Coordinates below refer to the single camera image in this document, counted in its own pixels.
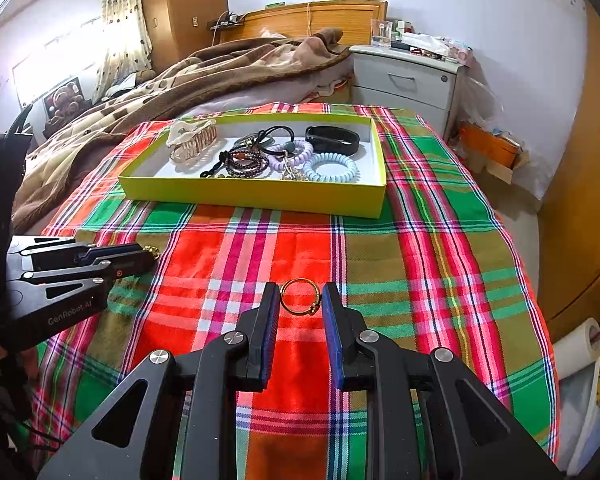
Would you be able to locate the dotted curtain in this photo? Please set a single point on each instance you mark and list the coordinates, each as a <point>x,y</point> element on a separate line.
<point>125,25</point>

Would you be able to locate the paper towel roll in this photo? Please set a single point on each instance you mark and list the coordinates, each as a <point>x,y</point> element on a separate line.
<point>582,347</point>

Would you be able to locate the pile of small packets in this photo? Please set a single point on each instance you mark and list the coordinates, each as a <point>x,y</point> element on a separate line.
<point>430,42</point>

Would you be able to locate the pale pink bedsheet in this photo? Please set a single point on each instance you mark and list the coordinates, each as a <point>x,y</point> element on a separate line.
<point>280,95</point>

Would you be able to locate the black smart band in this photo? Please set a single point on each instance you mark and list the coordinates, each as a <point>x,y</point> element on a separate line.
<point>330,147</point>

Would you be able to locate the white hair claw clip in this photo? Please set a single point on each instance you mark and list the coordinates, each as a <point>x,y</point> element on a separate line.
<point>185,132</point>

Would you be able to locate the teddy bear picture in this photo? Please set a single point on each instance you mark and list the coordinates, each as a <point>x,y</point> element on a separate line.
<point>65,102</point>

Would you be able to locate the wooden headboard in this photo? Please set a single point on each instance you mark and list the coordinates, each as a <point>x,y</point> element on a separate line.
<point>340,17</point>

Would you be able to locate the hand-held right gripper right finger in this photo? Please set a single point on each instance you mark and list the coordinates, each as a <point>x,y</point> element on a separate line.
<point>332,330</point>

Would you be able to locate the yellow-green cardboard box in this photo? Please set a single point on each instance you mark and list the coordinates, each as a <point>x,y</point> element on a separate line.
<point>250,195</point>

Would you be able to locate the power strip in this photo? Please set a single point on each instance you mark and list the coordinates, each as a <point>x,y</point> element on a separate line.
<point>226,21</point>

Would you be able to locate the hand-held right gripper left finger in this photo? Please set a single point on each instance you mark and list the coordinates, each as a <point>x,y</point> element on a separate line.
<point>271,330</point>

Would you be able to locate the tan hair claw clip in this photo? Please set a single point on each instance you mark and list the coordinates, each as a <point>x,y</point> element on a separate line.
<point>200,147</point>

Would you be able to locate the glass cup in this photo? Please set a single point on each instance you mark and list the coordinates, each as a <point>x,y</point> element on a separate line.
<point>381,34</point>

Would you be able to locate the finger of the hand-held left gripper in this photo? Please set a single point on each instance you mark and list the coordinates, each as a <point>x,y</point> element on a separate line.
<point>125,270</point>
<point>115,252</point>

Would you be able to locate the wooden wardrobe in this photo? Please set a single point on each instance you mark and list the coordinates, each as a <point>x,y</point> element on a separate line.
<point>180,10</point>
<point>595,210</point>

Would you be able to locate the brown fleece blanket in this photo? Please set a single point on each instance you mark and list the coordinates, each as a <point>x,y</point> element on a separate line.
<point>180,80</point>

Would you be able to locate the grey nightstand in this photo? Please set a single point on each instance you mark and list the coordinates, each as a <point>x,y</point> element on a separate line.
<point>405,80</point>

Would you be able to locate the white plastic bag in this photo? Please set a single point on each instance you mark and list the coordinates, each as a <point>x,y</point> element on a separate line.
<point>530,160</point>

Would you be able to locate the orange box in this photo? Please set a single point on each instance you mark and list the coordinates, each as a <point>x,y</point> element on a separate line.
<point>487,147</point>

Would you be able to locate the plaid cloth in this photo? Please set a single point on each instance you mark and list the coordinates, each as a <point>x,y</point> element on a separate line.
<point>430,260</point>

